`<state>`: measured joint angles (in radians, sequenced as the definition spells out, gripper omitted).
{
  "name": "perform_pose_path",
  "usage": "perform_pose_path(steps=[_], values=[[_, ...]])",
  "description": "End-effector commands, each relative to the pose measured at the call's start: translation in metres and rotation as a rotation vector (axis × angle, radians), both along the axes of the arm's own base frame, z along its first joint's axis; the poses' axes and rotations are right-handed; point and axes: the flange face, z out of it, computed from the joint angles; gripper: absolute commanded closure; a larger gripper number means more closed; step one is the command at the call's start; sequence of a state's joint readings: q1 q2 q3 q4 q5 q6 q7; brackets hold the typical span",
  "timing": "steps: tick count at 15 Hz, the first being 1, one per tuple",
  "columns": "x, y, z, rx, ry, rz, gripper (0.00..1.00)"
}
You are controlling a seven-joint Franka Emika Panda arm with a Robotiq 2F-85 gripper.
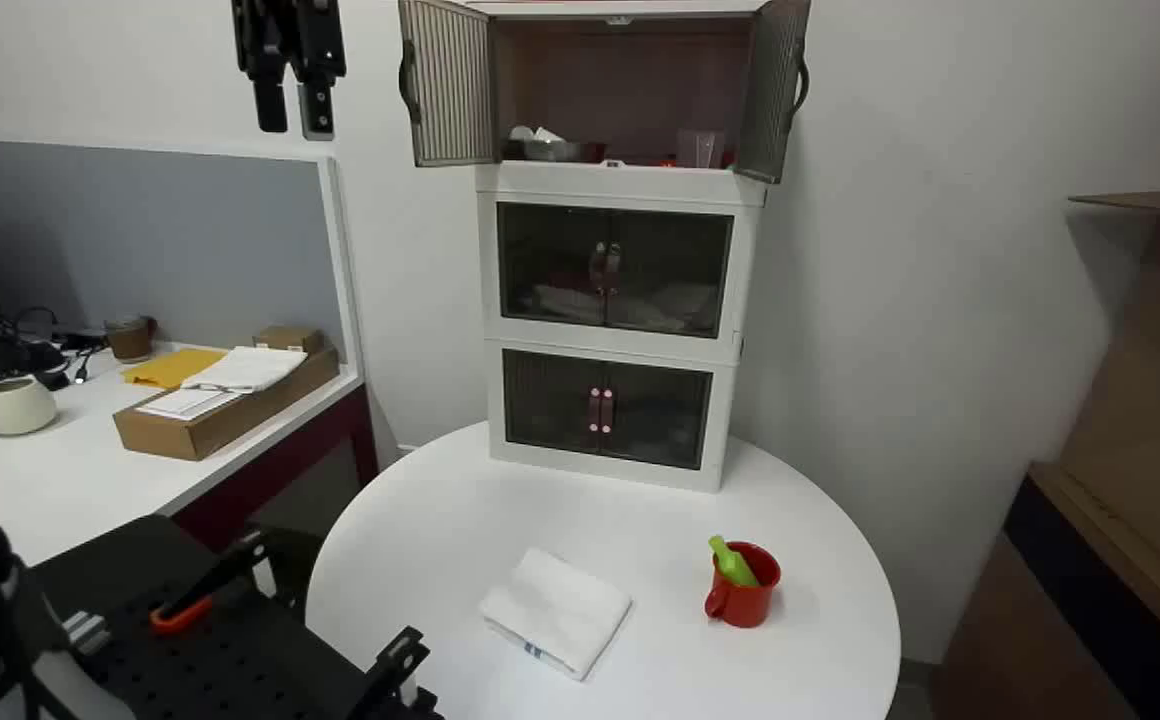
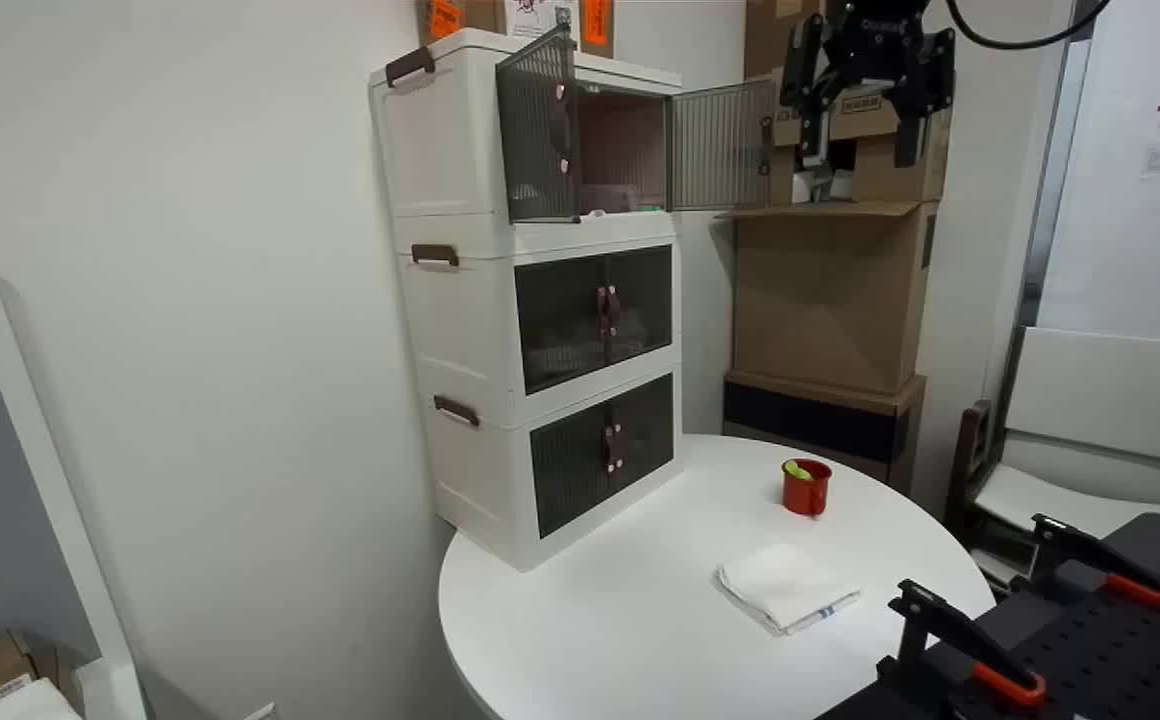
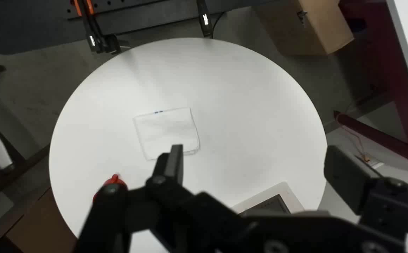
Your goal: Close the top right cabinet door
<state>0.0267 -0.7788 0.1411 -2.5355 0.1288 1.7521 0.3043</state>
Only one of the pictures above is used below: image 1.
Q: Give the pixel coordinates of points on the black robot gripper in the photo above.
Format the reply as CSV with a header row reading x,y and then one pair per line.
x,y
303,32

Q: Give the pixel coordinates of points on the cabinet door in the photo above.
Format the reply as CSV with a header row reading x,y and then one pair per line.
x,y
445,80
776,86

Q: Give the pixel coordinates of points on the white stacked storage cabinet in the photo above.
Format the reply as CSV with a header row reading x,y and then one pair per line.
x,y
619,235

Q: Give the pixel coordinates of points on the open cardboard box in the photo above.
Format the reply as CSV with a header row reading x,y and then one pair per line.
x,y
230,398

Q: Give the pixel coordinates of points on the yellow envelope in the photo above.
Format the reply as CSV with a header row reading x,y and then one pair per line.
x,y
168,369

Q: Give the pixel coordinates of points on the white round device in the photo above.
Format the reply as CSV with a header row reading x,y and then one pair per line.
x,y
25,406

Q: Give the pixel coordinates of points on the white desk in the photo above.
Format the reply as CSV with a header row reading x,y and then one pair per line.
x,y
79,480

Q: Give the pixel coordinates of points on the white folded cloth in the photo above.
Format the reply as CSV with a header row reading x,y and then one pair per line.
x,y
558,611

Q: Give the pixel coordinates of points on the black clamp near table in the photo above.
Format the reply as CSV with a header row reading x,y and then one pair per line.
x,y
388,689

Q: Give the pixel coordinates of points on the green object in cup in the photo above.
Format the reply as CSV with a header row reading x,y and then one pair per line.
x,y
731,563

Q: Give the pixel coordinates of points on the red cup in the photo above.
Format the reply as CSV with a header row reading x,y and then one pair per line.
x,y
746,607

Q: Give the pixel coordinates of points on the stacked cardboard boxes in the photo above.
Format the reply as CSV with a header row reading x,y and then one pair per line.
x,y
1064,613

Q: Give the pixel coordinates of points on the orange handled black clamp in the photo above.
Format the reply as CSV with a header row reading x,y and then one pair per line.
x,y
243,566

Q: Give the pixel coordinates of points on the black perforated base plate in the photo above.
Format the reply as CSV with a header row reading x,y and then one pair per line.
x,y
250,656

